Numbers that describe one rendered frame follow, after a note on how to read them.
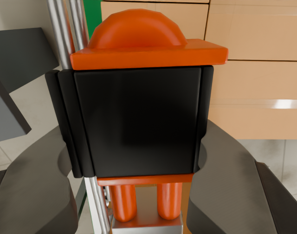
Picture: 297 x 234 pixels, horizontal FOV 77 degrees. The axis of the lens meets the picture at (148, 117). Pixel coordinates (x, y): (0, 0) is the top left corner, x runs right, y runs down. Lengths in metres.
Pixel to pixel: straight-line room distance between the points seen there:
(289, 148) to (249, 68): 1.32
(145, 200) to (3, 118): 0.69
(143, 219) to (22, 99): 1.58
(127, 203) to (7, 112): 0.68
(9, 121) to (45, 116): 0.89
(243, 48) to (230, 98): 0.22
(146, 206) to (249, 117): 0.89
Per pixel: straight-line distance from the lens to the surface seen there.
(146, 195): 0.20
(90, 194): 1.19
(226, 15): 0.85
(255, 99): 1.01
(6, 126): 0.84
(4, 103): 0.79
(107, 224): 0.18
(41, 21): 1.48
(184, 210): 0.86
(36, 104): 1.67
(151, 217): 0.19
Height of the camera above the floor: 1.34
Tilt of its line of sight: 62 degrees down
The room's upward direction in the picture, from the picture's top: 177 degrees clockwise
